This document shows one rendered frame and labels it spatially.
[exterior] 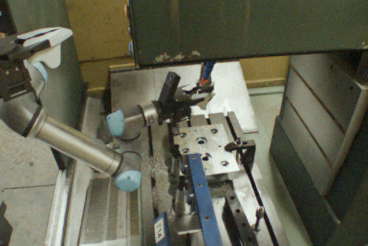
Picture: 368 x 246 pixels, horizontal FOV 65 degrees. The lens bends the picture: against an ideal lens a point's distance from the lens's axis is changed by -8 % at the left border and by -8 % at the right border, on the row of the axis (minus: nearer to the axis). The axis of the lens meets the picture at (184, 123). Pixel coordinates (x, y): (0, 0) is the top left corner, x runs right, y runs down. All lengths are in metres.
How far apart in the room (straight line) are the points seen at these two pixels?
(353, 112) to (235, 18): 0.56
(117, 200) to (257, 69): 1.39
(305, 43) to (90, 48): 1.61
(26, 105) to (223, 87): 1.47
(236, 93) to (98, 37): 0.96
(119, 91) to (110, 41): 0.33
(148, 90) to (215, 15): 1.49
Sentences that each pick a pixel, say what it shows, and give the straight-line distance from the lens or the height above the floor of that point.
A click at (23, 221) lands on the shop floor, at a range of 2.57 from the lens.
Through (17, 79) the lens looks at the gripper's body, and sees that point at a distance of 0.55.
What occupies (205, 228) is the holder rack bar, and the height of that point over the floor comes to 1.23.
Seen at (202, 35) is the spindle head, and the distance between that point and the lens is 0.62.
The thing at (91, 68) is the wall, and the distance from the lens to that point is 2.17.
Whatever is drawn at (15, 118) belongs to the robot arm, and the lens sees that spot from 0.86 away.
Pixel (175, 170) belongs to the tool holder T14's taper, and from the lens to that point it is 0.86.
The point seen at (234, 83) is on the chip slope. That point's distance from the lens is 2.11.
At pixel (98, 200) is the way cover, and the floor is 0.71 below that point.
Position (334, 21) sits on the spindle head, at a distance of 0.72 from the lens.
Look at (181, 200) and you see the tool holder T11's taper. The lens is 0.79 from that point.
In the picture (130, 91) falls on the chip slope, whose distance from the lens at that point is 2.06.
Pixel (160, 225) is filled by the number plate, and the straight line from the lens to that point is 1.13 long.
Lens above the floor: 1.89
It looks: 39 degrees down
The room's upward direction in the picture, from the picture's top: 2 degrees counter-clockwise
